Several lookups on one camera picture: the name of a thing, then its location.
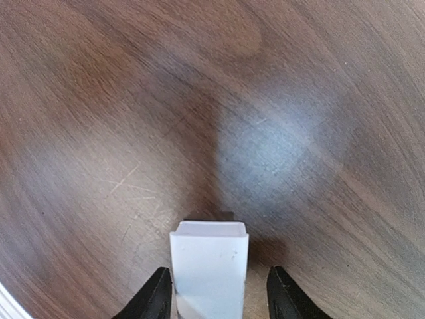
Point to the white remote control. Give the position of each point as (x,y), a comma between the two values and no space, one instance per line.
(209,264)

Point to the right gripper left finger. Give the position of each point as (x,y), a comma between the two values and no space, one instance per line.
(153,300)

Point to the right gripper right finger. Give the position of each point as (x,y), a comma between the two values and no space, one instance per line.
(286,300)

